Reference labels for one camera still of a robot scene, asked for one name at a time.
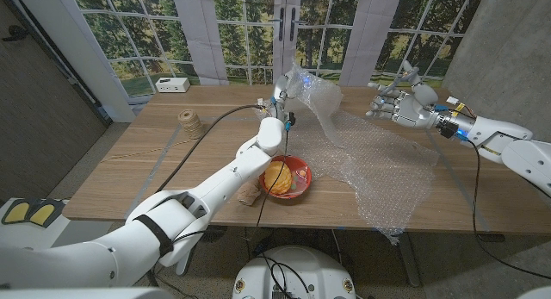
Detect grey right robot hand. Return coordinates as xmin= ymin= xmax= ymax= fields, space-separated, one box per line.
xmin=365 ymin=59 xmax=445 ymax=130

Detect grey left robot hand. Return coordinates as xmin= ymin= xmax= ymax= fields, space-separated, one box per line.
xmin=271 ymin=72 xmax=312 ymax=121

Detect orange grey handled scissors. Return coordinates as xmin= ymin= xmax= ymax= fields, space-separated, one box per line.
xmin=381 ymin=65 xmax=421 ymax=97

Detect clear bubble wrap sheet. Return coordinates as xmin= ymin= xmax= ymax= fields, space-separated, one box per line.
xmin=253 ymin=61 xmax=440 ymax=246

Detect red bowl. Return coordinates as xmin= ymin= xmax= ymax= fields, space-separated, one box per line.
xmin=258 ymin=155 xmax=313 ymax=200

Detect small wrapped candy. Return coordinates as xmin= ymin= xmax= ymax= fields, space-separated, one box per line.
xmin=292 ymin=168 xmax=307 ymax=190

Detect yellow textured toy fruit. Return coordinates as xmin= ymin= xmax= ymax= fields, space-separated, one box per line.
xmin=263 ymin=160 xmax=294 ymax=196

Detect brown twine spool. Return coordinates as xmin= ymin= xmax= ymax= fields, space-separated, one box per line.
xmin=177 ymin=109 xmax=204 ymax=140

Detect crumpled beige cloth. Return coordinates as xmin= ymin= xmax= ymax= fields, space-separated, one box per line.
xmin=236 ymin=178 xmax=263 ymax=207

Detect white power strip box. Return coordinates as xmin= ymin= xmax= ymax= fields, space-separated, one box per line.
xmin=154 ymin=77 xmax=191 ymax=94

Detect black flat floor plate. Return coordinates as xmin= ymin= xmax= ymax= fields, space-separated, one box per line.
xmin=476 ymin=233 xmax=506 ymax=244

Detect printed forest window backdrop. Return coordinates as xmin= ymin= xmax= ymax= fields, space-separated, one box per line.
xmin=68 ymin=0 xmax=487 ymax=97

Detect grey table leg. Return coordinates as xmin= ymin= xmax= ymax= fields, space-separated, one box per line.
xmin=398 ymin=238 xmax=422 ymax=288

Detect black round ribbed object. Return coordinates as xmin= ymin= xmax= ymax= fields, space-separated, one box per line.
xmin=201 ymin=225 xmax=228 ymax=243

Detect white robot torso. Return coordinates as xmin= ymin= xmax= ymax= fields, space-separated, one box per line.
xmin=232 ymin=246 xmax=357 ymax=299

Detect white table leg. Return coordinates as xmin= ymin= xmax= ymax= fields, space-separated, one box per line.
xmin=175 ymin=242 xmax=195 ymax=277

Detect yellow black foot pedal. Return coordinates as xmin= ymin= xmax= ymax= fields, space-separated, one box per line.
xmin=1 ymin=198 xmax=65 ymax=227

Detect thin black left wrist cable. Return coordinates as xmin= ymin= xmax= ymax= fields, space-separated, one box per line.
xmin=256 ymin=125 xmax=290 ymax=228

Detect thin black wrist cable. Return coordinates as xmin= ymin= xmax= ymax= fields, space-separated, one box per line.
xmin=256 ymin=125 xmax=290 ymax=228
xmin=463 ymin=134 xmax=551 ymax=281

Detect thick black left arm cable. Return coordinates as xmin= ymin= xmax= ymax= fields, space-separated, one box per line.
xmin=154 ymin=103 xmax=264 ymax=193

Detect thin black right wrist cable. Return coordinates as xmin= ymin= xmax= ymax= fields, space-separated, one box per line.
xmin=463 ymin=134 xmax=551 ymax=281

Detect black wall hook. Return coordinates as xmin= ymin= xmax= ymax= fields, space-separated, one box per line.
xmin=2 ymin=25 xmax=27 ymax=41

